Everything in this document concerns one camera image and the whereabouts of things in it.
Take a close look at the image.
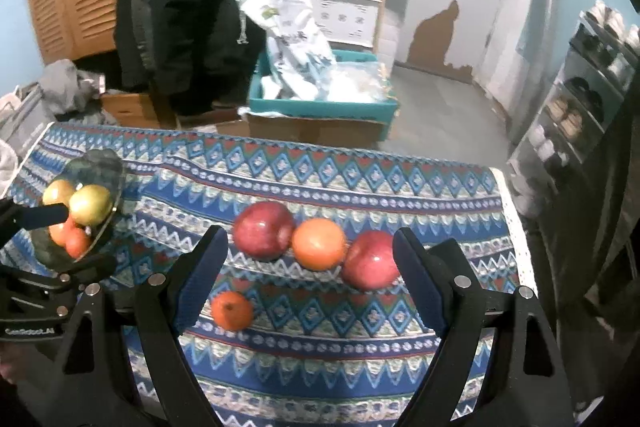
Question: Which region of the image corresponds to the yellow-green pear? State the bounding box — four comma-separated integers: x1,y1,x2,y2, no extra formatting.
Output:
69,184,113,227

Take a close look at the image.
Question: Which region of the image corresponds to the grey fabric storage bag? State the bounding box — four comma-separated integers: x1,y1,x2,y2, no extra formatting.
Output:
0,89,53,158

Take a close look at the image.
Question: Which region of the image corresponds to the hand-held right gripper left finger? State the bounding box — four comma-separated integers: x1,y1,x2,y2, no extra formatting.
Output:
47,226,231,427

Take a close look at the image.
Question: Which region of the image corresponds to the wooden drawer box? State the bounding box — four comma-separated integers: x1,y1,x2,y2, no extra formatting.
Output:
100,92,176,130

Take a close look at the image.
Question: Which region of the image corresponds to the shoe rack with shoes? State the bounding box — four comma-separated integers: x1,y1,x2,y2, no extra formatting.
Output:
510,0,640,218

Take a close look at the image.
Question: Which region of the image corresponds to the white towel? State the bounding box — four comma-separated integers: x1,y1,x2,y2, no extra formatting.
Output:
0,141,22,188

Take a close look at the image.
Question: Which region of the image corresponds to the white patterned storage box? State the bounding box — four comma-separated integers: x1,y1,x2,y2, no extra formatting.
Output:
310,0,383,50

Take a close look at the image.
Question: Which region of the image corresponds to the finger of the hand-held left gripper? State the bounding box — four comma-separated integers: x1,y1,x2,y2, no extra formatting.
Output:
10,203,69,229
30,253,117,289

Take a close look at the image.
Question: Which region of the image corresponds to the small tangerine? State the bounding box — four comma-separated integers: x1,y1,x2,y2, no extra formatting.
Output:
65,227,94,259
48,221,76,248

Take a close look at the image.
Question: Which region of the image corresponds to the black hanging coat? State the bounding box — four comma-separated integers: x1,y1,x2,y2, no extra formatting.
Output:
114,0,296,118

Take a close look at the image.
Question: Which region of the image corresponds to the red apple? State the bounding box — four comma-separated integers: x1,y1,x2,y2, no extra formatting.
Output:
341,230,401,292
233,202,296,263

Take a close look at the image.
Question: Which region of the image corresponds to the grey hanging coat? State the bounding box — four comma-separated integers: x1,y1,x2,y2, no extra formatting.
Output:
132,0,166,75

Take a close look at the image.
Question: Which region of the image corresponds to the yellow blushed pear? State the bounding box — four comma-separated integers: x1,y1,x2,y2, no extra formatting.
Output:
42,179,76,208

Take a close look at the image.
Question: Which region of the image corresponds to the plain cardboard box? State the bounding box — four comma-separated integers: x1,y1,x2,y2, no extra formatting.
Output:
215,109,388,148

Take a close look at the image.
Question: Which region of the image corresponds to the white rice bag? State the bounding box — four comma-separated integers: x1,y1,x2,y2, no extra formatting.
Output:
229,0,336,100

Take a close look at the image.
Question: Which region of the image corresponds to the person's left hand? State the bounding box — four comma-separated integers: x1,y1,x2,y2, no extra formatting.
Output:
0,344,21,383

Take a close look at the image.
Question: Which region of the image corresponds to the green glass bowl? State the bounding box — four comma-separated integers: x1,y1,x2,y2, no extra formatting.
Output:
32,148,126,265

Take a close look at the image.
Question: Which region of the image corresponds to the dark brown hanging jacket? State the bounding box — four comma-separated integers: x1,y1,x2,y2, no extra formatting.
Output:
550,72,640,408

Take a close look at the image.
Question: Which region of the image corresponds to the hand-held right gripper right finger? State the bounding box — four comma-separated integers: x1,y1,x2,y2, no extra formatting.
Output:
392,227,576,427

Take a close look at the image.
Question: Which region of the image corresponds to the grey clothes pile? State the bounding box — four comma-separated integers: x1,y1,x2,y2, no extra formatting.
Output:
37,59,121,128

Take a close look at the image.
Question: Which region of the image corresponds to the clear plastic bag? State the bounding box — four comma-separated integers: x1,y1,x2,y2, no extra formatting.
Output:
320,64,391,102

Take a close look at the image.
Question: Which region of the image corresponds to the grey metal pole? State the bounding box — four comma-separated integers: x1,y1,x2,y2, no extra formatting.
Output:
505,0,556,142

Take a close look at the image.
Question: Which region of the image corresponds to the pale blue door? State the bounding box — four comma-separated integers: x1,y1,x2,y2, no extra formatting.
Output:
470,0,521,102

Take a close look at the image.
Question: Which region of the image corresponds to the blue patterned tablecloth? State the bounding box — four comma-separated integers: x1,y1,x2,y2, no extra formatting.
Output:
0,122,538,427

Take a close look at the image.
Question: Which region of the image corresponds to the large orange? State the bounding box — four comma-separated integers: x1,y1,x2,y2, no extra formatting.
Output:
291,218,347,272

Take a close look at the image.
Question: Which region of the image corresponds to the teal plastic crate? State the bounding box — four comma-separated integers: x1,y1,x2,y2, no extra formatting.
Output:
248,49,401,124

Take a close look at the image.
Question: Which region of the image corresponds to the cardboard box red label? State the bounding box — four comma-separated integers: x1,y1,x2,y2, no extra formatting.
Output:
187,121,251,138

